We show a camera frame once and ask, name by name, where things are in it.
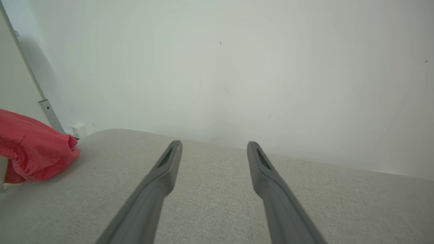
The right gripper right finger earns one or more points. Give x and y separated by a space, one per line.
281 217

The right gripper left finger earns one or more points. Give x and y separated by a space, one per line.
145 210

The red basketball jersey number 23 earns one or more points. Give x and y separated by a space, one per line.
34 152

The grey fabric sofa seat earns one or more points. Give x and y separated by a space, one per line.
217 189

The grey metal pole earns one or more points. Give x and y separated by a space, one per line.
51 113

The small white wall box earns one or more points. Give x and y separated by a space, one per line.
78 130

